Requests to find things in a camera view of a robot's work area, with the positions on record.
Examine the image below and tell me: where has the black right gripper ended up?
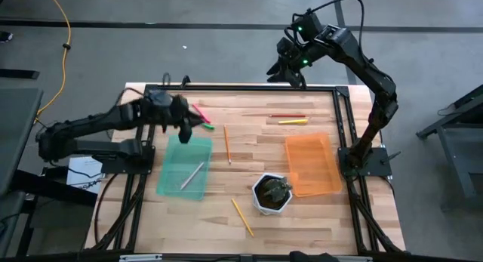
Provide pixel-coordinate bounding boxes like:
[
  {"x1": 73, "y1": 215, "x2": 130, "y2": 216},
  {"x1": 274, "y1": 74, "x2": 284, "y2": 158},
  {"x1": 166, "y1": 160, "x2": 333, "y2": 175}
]
[{"x1": 266, "y1": 35, "x2": 315, "y2": 91}]

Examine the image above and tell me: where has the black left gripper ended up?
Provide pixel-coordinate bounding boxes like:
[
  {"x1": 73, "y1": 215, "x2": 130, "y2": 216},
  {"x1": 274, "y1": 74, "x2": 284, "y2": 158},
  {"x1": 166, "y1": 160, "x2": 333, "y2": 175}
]
[{"x1": 165, "y1": 94, "x2": 208, "y2": 144}]

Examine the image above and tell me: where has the pink pen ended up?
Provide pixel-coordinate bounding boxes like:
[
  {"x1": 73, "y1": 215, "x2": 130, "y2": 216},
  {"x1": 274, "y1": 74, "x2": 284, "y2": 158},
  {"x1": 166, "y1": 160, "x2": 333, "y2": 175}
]
[{"x1": 192, "y1": 103, "x2": 212, "y2": 125}]

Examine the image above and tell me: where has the orange pencil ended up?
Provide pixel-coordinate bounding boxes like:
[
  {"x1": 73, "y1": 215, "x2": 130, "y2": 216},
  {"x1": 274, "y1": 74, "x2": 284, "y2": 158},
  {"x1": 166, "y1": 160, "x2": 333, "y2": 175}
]
[{"x1": 223, "y1": 124, "x2": 232, "y2": 165}]

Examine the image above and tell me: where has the silver pen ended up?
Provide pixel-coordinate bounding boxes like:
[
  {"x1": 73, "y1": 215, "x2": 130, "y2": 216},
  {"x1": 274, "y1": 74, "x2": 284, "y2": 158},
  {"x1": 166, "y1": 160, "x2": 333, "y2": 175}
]
[{"x1": 179, "y1": 162, "x2": 205, "y2": 191}]

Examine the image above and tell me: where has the yellow pencil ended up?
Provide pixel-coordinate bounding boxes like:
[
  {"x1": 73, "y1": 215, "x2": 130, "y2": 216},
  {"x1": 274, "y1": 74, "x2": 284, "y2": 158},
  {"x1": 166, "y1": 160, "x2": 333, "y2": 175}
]
[{"x1": 231, "y1": 198, "x2": 255, "y2": 238}]

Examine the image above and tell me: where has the green translucent plastic bin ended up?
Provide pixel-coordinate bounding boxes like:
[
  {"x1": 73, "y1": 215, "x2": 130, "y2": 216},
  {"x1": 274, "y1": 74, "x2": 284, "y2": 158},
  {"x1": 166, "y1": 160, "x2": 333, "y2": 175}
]
[{"x1": 156, "y1": 134, "x2": 214, "y2": 202}]

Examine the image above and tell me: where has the orange translucent plastic bin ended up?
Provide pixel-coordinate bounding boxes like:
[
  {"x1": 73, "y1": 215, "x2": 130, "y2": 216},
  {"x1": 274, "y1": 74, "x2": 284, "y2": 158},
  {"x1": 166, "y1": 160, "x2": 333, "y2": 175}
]
[{"x1": 285, "y1": 131, "x2": 343, "y2": 198}]

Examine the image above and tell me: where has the white hexagonal planter pot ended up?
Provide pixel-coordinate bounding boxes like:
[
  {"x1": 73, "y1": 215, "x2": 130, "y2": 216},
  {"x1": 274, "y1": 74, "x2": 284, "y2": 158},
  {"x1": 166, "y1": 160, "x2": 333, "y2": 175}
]
[{"x1": 251, "y1": 172, "x2": 294, "y2": 217}]

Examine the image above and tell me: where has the small green cactus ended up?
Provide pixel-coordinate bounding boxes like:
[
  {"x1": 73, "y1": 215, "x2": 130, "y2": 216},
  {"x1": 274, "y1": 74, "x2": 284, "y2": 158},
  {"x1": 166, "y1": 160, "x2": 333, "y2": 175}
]
[{"x1": 263, "y1": 177, "x2": 293, "y2": 203}]

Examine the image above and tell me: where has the white paper sheet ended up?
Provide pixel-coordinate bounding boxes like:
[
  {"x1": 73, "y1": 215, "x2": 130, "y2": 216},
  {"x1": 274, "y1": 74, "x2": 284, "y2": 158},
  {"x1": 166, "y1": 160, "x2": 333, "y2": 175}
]
[{"x1": 66, "y1": 156, "x2": 105, "y2": 195}]

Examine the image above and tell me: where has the dark grey desk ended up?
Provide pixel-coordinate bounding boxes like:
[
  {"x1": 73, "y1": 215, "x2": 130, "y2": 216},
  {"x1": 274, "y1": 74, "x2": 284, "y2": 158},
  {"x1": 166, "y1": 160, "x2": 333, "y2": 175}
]
[{"x1": 0, "y1": 87, "x2": 45, "y2": 197}]

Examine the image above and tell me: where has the black flat bar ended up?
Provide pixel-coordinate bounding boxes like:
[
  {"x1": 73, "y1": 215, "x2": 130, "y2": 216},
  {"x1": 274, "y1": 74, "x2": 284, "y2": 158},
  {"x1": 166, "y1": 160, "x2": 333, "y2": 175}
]
[{"x1": 0, "y1": 68, "x2": 41, "y2": 81}]

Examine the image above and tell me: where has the black metal stand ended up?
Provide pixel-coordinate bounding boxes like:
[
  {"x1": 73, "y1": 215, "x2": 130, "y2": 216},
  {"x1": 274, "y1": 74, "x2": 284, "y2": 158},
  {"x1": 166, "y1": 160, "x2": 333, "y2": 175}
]
[{"x1": 416, "y1": 83, "x2": 483, "y2": 211}]

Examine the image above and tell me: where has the black aluminium table frame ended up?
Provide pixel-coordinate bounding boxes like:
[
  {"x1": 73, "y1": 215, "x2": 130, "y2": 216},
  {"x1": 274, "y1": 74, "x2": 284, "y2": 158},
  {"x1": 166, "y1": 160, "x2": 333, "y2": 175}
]
[{"x1": 83, "y1": 83, "x2": 408, "y2": 255}]

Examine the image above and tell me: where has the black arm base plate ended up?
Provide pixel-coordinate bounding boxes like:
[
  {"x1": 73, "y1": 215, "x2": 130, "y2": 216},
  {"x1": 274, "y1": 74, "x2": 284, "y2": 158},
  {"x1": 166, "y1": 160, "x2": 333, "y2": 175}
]
[
  {"x1": 337, "y1": 146, "x2": 393, "y2": 178},
  {"x1": 92, "y1": 140, "x2": 156, "y2": 175}
]

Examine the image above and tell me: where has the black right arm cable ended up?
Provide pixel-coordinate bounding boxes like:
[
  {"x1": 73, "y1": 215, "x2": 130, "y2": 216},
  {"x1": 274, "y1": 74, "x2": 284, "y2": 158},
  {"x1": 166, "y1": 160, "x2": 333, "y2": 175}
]
[{"x1": 292, "y1": 0, "x2": 365, "y2": 44}]

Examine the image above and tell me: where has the silver bracket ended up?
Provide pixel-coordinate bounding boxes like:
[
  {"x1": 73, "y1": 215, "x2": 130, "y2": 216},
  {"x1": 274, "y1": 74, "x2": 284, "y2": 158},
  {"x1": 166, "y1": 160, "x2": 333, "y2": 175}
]
[
  {"x1": 330, "y1": 255, "x2": 373, "y2": 262},
  {"x1": 118, "y1": 254, "x2": 163, "y2": 262}
]

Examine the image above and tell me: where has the yellow cable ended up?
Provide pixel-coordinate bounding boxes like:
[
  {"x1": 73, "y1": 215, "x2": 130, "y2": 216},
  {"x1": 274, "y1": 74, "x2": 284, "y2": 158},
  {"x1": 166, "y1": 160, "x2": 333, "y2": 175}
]
[{"x1": 35, "y1": 0, "x2": 72, "y2": 122}]

